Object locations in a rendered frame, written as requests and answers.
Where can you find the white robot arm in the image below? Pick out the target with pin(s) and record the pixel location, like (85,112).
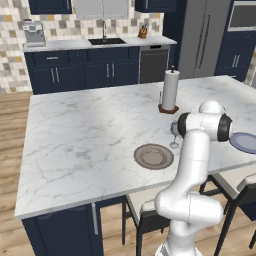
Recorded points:
(190,206)

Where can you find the grey brown round plate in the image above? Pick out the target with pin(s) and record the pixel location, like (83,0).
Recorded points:
(153,156)

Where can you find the clear wine glass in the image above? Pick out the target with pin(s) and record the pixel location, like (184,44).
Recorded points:
(174,128)

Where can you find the blue grey round plate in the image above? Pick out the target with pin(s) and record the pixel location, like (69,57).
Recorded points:
(246,142)

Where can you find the white paper towel roll holder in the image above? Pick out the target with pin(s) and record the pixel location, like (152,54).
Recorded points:
(170,89)

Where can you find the dark grey dishwasher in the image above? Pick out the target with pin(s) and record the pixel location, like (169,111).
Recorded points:
(153,65)

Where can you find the dark blue lower cupboard run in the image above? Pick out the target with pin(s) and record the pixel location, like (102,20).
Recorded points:
(83,70)

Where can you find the black sink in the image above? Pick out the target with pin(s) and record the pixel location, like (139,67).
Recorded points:
(106,41)

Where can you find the black stool with white seat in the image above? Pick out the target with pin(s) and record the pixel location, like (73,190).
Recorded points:
(233,181)
(148,220)

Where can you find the brown knife block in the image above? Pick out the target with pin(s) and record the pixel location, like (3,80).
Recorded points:
(143,33)

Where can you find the silver tap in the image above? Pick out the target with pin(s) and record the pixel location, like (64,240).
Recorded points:
(104,29)

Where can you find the grey fridge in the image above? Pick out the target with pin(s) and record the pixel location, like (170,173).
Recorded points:
(203,38)

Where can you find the grey glass upper cupboard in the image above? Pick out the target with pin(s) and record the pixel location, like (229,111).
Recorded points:
(101,8)

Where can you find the dark blue island cupboard door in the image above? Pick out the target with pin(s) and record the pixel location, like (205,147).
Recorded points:
(63,233)

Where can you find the dark blue upper cupboard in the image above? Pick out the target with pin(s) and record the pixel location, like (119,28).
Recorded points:
(155,5)
(50,6)

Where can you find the dark blue tall cupboard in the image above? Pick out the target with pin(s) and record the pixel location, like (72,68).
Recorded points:
(236,55)

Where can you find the grey coffee machine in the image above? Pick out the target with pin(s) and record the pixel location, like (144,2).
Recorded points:
(33,33)

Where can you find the built-in grey oven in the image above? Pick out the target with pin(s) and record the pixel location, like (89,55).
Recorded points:
(242,15)

